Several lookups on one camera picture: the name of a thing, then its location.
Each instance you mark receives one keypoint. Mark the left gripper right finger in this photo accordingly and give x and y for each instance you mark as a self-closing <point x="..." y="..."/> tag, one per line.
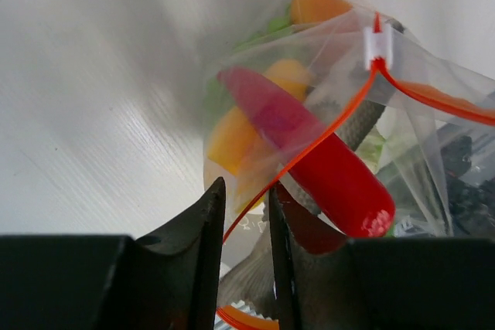
<point x="325" y="280"/>

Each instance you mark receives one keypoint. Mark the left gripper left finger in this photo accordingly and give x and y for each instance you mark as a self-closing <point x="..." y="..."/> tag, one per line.
<point x="166" y="279"/>

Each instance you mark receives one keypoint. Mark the red toy chili pepper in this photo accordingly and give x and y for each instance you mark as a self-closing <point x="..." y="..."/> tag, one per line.
<point x="340" y="183"/>

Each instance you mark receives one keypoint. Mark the white green toy cabbage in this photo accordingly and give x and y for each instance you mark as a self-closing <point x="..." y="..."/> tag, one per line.
<point x="373" y="150"/>

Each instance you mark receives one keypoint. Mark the yellow toy mango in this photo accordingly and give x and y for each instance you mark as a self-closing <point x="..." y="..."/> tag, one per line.
<point x="236" y="152"/>

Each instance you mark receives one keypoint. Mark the clear zip top bag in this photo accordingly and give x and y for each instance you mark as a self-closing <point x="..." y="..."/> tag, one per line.
<point x="441" y="173"/>

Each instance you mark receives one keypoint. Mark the grey toy fish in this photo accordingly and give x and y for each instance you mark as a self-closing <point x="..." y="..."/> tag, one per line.
<point x="352" y="132"/>

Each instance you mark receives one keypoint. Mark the green toy grapes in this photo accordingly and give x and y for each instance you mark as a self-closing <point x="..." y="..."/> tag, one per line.
<point x="217" y="101"/>

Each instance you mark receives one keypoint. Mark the red orange toy mango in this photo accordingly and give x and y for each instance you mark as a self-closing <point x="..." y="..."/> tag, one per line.
<point x="304" y="12"/>

